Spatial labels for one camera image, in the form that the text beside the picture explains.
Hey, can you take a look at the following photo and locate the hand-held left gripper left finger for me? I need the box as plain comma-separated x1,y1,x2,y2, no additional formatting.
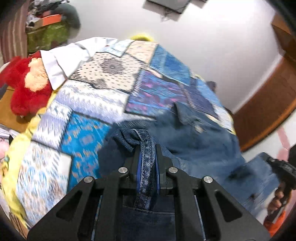
27,145,142,241

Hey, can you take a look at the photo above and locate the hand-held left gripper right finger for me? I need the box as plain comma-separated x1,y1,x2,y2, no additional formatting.
154,144,271,241

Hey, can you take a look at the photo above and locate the blue denim jacket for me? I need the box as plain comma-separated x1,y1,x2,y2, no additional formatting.
98,102,281,241

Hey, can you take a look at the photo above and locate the pile of clothes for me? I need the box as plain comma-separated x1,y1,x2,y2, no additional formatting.
25,0,70,24

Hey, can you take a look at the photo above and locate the person's right hand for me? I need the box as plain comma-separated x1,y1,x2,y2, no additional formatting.
268,182,288,213

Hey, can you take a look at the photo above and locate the patchwork patterned bedspread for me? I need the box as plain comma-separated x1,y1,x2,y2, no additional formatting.
14,39,237,228

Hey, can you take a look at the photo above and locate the pink soft item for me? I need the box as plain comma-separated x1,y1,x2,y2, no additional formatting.
0,137,11,158

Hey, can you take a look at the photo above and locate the white shirt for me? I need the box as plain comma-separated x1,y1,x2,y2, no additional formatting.
40,37,130,91

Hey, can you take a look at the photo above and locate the stack of books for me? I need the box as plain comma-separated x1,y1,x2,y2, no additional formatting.
0,125,15,139

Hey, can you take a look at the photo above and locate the red plush toy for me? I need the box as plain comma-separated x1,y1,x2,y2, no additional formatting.
0,52,54,116

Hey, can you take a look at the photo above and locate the green patterned cloth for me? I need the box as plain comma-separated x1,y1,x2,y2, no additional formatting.
26,23,70,53

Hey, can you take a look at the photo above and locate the small black monitor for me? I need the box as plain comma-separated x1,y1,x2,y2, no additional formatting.
146,0,191,15

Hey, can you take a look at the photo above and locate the orange box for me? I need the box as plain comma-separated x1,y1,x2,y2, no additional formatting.
38,14,62,27

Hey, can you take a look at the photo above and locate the striped brown curtain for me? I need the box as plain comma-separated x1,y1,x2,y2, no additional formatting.
0,0,31,63

